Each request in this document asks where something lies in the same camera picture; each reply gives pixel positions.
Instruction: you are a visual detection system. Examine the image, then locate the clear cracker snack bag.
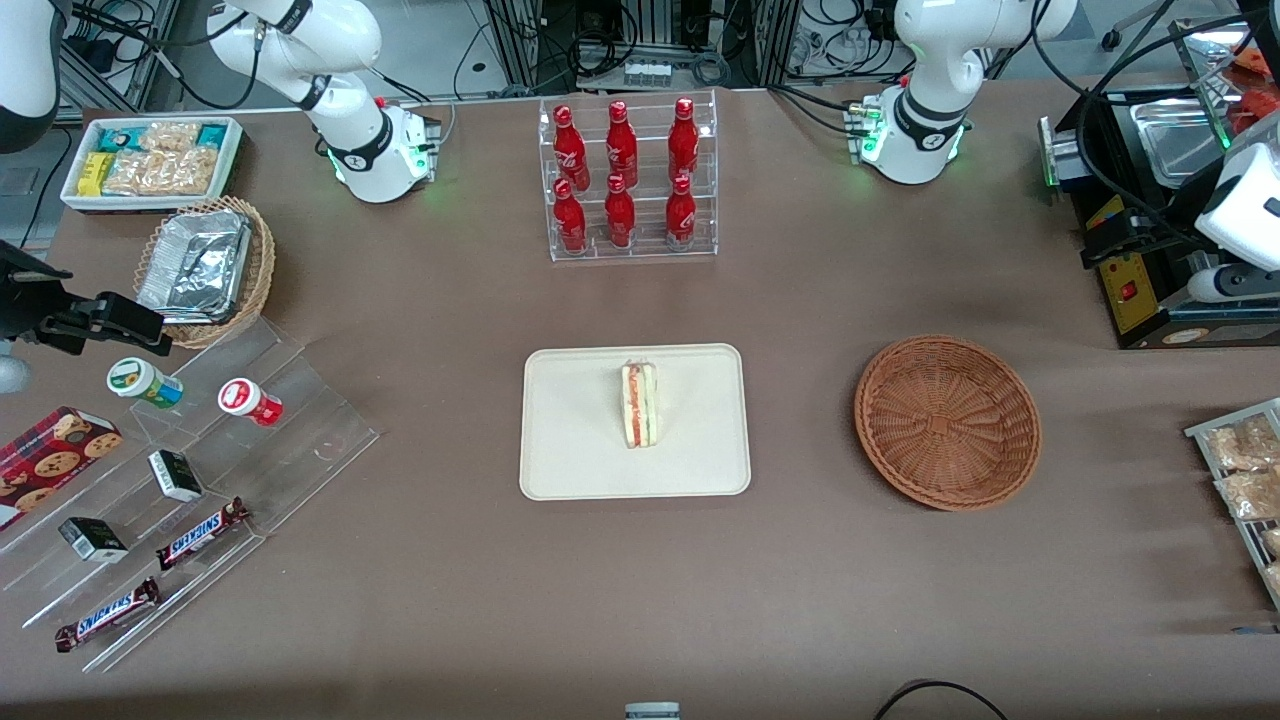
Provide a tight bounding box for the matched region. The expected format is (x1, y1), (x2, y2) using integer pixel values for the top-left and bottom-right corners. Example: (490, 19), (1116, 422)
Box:
(1204, 415), (1280, 472)
(1214, 470), (1280, 522)

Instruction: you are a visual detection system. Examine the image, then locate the triangular sandwich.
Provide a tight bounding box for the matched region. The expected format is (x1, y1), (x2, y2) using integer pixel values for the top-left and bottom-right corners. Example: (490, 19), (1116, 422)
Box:
(620, 360), (661, 450)

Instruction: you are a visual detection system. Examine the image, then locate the black food warmer machine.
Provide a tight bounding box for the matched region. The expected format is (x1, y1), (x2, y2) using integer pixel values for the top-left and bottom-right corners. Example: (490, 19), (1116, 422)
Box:
(1039, 85), (1280, 351)

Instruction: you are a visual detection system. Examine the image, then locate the steel food pan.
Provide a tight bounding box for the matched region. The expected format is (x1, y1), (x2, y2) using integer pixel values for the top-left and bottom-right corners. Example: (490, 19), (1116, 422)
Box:
(1130, 96), (1233, 189)

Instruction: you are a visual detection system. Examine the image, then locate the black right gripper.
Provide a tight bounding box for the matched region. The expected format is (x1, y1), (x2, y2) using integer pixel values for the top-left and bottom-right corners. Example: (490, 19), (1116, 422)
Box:
(0, 240), (174, 358)

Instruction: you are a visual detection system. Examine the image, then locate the aluminium foil tray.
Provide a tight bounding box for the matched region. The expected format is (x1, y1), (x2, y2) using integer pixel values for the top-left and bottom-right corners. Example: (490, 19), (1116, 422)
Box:
(137, 209), (253, 325)

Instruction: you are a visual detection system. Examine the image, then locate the green lid snack cup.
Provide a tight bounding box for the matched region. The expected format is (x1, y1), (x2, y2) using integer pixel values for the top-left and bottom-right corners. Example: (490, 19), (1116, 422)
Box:
(107, 357), (185, 410)

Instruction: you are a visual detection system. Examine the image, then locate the cream rectangular tray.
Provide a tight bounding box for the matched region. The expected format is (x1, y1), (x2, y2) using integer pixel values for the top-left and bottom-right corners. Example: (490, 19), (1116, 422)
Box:
(519, 343), (752, 501)

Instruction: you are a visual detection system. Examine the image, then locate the white plastic snack bin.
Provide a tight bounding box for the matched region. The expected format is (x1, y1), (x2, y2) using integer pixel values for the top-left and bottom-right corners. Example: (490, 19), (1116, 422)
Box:
(60, 116), (245, 214)

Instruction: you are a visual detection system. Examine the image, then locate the red cola bottle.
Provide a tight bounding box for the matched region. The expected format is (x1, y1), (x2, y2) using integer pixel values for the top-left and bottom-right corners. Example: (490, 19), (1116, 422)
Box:
(606, 100), (640, 188)
(553, 178), (589, 253)
(604, 174), (638, 249)
(665, 173), (699, 247)
(553, 105), (592, 191)
(667, 97), (701, 181)

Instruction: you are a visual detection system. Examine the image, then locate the tray of packaged snacks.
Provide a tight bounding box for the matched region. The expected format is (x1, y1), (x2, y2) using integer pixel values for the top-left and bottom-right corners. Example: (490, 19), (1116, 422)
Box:
(1184, 398), (1280, 611)

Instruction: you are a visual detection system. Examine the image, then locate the black looped cable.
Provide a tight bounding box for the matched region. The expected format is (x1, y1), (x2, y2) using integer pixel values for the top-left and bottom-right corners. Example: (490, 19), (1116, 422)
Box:
(872, 680), (1011, 720)

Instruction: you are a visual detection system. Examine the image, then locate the round brown wicker basket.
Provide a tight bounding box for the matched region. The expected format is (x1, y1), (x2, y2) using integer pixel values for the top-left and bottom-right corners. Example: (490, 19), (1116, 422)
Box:
(854, 334), (1043, 512)

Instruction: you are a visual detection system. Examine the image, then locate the red chocolate cookie box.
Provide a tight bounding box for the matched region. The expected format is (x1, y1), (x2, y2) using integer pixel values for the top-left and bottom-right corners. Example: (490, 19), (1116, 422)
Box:
(0, 406), (124, 532)

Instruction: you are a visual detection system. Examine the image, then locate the metal framed glass cover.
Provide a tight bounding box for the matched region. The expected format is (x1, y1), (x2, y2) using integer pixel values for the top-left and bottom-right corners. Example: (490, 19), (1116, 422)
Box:
(1170, 16), (1280, 151)

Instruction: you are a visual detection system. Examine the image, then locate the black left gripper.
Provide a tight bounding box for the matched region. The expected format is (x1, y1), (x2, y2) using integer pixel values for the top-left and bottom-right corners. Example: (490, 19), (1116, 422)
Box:
(1082, 207), (1203, 270)

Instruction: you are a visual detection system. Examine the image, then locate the red lid snack cup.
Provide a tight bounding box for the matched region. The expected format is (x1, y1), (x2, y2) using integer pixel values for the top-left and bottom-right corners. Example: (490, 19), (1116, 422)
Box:
(218, 378), (284, 428)

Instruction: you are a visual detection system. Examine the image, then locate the clear acrylic bottle rack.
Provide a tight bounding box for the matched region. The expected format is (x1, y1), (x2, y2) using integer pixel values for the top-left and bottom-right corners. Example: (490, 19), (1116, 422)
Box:
(538, 88), (719, 263)

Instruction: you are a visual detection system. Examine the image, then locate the clear acrylic step shelf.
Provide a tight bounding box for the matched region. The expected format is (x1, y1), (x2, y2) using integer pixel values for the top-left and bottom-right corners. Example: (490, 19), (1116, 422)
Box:
(0, 318), (382, 674)

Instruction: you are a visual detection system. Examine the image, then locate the small black white box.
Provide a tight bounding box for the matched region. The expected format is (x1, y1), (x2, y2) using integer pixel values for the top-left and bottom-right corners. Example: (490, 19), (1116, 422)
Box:
(148, 450), (204, 503)
(58, 517), (129, 563)

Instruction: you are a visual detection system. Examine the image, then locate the brown snickers bar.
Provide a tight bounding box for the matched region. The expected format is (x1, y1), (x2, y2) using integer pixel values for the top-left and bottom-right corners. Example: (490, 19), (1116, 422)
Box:
(55, 577), (162, 654)
(156, 497), (251, 572)

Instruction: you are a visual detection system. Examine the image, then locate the tan wicker basket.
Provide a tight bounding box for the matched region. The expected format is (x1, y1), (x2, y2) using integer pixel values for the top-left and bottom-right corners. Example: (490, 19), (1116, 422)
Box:
(133, 196), (277, 349)

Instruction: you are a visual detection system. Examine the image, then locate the clear peanut snack bag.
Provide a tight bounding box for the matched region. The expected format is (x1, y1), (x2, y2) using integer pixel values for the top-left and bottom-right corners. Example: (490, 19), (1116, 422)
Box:
(160, 148), (219, 196)
(140, 122), (201, 154)
(102, 150), (166, 196)

